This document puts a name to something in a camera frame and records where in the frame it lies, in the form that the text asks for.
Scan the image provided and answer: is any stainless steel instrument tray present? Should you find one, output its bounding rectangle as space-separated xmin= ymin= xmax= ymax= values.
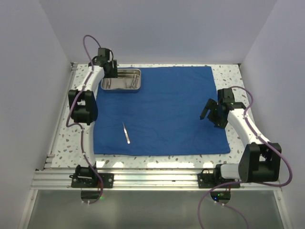
xmin=100 ymin=68 xmax=142 ymax=93

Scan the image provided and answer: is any blue surgical drape cloth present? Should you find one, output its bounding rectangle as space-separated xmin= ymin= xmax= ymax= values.
xmin=93 ymin=66 xmax=230 ymax=156

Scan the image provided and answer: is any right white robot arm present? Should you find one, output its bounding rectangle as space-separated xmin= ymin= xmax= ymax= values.
xmin=200 ymin=88 xmax=282 ymax=187

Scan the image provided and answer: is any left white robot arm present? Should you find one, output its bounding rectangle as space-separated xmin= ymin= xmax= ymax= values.
xmin=66 ymin=47 xmax=118 ymax=188

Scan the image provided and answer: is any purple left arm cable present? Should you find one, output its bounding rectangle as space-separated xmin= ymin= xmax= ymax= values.
xmin=65 ymin=35 xmax=112 ymax=206

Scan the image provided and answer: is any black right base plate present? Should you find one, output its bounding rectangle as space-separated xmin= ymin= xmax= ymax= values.
xmin=197 ymin=168 xmax=235 ymax=188

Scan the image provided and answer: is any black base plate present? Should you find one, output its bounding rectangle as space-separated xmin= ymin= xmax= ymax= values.
xmin=197 ymin=168 xmax=235 ymax=188
xmin=69 ymin=173 xmax=114 ymax=188

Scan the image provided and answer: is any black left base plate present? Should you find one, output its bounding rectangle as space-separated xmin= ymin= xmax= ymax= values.
xmin=69 ymin=173 xmax=114 ymax=188

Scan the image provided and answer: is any aluminium front rail frame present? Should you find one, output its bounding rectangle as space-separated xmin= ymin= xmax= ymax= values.
xmin=30 ymin=167 xmax=283 ymax=191

